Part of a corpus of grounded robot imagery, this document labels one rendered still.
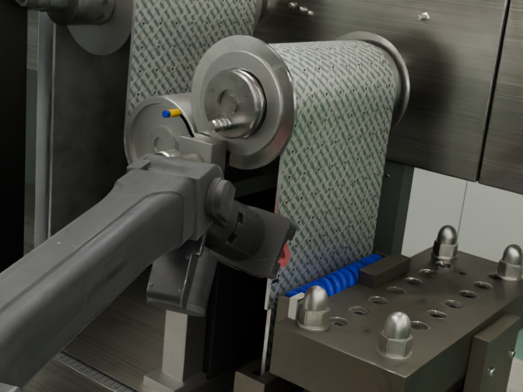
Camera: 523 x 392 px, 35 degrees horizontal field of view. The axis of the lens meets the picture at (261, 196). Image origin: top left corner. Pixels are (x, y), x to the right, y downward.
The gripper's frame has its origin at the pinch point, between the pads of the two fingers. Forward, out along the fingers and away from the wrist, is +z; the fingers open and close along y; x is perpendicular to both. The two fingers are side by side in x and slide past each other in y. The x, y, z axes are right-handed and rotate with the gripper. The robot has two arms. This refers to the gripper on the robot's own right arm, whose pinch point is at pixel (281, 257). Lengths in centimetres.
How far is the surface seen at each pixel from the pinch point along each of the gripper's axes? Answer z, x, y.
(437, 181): 258, 78, -99
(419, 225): 269, 58, -105
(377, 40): 8.6, 31.8, -4.1
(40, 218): 1.7, -6.3, -41.3
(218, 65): -12.7, 16.7, -9.2
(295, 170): -4.6, 9.2, 0.3
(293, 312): -1.1, -5.3, 4.8
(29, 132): 30, 9, -86
